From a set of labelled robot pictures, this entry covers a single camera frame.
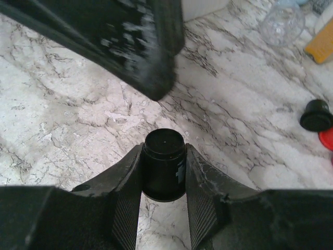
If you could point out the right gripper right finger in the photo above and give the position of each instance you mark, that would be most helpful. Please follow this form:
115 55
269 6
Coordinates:
225 214

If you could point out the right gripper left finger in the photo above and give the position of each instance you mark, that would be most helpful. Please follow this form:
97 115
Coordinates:
101 213

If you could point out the orange spice bottle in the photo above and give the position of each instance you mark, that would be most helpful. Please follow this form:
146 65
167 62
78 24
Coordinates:
320 47

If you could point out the red coffee capsule cluster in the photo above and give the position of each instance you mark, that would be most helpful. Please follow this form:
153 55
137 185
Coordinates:
326 139

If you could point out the white rectangular storage basket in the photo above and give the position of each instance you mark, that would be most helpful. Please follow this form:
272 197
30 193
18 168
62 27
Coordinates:
197 8

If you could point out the black coffee capsule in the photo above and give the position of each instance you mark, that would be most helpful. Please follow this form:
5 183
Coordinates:
164 165
317 116

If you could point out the clear plastic cup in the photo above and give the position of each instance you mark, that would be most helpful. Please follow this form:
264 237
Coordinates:
283 24

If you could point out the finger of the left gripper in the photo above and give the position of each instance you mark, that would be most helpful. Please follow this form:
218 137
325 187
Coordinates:
137 41

